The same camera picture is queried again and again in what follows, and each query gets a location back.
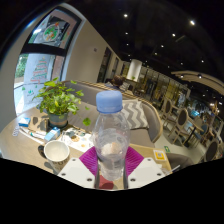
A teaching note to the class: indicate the round food window poster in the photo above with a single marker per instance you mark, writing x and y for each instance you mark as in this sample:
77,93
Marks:
51,31

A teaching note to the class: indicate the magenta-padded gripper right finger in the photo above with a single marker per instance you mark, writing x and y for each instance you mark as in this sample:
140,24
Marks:
146,171

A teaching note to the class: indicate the white tube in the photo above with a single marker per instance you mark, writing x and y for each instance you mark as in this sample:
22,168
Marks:
33,134

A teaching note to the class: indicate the printed paper sheet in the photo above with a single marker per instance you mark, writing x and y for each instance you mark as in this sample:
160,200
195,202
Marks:
78,141

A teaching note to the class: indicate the blue card pack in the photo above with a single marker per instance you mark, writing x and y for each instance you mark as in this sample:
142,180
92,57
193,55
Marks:
24,122

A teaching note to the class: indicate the grey curved sofa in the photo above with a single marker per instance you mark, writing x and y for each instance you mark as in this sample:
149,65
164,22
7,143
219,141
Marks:
146,136

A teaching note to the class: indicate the green potted plant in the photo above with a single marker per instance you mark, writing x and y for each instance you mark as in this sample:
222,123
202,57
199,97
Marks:
58,100

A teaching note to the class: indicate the group of ceiling lights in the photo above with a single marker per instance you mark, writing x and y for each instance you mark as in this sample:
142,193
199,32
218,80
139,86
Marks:
192,22

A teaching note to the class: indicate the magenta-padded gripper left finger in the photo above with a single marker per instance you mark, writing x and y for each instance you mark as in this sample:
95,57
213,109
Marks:
78,171

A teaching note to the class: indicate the grey tufted chair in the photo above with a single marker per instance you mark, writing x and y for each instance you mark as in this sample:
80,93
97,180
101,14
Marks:
180,160

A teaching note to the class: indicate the small light blue carton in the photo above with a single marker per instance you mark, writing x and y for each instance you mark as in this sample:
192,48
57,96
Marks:
52,134

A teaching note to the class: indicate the pill blister pack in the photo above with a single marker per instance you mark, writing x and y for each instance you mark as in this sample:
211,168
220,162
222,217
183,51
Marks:
15,130

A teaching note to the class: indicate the clear blue-capped water bottle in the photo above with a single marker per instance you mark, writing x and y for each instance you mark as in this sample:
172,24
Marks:
111,140

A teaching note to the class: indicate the group of dining chairs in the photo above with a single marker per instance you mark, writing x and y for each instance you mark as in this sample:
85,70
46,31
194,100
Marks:
181,118

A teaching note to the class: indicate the person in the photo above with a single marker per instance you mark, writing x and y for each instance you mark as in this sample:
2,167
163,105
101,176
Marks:
116,81

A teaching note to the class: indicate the christmas tree window decal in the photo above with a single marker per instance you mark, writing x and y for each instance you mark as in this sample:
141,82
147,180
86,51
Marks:
40,70

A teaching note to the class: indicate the grey white chevron cushion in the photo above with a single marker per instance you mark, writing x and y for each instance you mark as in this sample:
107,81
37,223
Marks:
136,115

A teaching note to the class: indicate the yellow square card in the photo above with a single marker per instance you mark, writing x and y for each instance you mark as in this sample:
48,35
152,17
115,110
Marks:
159,155

